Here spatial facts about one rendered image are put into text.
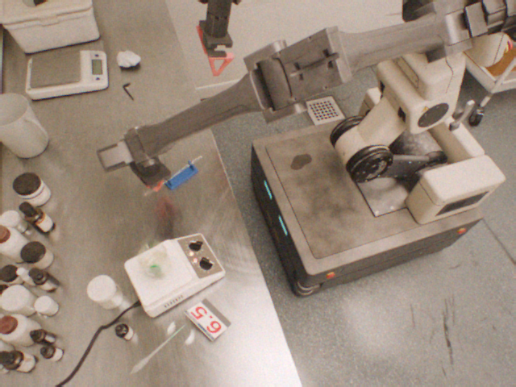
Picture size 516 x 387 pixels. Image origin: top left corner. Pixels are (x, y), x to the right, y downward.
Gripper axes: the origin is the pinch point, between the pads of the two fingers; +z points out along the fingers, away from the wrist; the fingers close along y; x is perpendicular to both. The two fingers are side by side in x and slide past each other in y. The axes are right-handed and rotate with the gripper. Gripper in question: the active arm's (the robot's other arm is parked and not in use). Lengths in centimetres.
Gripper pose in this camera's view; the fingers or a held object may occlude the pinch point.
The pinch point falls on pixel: (156, 187)
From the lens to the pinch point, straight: 104.4
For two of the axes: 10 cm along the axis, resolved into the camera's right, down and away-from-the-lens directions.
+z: -0.4, 5.3, 8.5
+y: 6.9, 6.3, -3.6
